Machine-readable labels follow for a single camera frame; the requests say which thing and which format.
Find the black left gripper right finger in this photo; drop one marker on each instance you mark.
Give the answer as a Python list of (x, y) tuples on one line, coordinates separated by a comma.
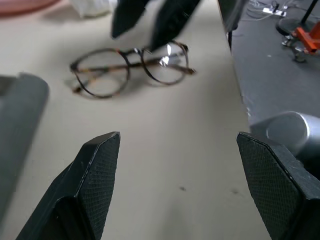
[(275, 190)]

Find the tortoiseshell round glasses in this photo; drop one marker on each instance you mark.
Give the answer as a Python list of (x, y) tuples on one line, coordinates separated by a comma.
[(128, 65)]

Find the black round stand base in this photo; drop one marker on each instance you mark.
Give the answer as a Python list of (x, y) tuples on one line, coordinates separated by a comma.
[(290, 26)]

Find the grey caster wheel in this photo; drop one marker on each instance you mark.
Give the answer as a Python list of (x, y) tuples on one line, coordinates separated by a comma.
[(300, 55)]

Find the dark grey glasses case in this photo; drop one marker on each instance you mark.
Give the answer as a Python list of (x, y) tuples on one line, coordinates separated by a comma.
[(17, 120)]

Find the dark grey panel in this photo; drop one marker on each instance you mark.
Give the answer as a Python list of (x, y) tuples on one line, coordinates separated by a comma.
[(231, 12)]

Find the orange metal bracket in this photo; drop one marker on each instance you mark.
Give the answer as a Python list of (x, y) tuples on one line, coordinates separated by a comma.
[(308, 37)]

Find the white power strip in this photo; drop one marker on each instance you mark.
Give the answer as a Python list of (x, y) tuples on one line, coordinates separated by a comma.
[(273, 11)]

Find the silver robot body part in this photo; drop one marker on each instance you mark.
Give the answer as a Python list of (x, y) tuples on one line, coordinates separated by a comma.
[(287, 130)]

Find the white crumpled cloth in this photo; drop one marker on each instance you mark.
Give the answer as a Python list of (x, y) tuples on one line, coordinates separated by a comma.
[(92, 7)]

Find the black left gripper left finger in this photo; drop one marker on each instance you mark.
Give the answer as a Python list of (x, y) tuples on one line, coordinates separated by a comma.
[(90, 190)]

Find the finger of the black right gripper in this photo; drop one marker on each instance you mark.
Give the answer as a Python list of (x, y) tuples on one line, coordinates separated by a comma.
[(172, 20), (126, 17)]

